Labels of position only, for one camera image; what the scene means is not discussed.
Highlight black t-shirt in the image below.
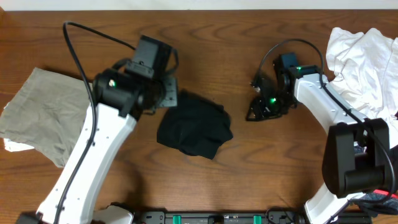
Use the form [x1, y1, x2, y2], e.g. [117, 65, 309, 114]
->
[157, 90, 233, 160]

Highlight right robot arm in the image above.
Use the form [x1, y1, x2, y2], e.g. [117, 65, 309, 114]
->
[246, 53, 397, 223]

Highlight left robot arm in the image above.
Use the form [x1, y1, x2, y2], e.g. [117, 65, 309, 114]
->
[17, 35, 178, 223]

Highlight crumpled white shirt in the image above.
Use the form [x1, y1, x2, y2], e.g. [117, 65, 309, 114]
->
[326, 27, 397, 147]

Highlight folded olive grey garment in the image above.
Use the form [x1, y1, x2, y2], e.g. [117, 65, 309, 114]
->
[1, 68, 90, 167]

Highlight grey red-trimmed shorts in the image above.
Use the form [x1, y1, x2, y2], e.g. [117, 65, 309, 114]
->
[354, 190, 397, 217]

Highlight white folded cloth under garment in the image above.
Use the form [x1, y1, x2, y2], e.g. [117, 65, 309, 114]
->
[4, 139, 34, 152]

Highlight right black cable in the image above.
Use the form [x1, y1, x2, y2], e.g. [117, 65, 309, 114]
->
[250, 38, 397, 224]

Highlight black cable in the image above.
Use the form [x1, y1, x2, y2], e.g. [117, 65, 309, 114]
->
[250, 38, 397, 224]
[53, 21, 137, 224]

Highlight left black cable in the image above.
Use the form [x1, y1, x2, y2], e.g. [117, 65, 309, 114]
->
[53, 21, 137, 224]

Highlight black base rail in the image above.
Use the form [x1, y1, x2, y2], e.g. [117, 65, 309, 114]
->
[136, 203, 374, 224]

